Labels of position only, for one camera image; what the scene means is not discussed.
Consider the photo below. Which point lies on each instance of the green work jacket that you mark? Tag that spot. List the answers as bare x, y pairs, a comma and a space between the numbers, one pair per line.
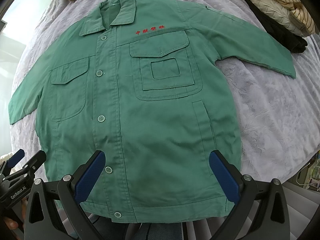
137, 80

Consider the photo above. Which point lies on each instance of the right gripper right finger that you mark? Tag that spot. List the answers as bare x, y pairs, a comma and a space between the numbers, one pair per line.
271, 220

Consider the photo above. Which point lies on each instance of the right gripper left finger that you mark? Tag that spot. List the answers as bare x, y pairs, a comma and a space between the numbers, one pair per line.
42, 219

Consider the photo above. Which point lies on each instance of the cream cable knit sweater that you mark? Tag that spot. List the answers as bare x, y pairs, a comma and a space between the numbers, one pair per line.
283, 16

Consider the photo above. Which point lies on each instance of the lavender quilted bedspread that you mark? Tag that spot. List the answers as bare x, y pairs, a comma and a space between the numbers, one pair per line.
278, 116

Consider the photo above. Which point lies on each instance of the black garment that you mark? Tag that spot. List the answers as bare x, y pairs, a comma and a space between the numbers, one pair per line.
292, 42

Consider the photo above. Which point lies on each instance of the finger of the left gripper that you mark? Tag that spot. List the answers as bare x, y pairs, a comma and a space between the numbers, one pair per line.
29, 169
15, 159

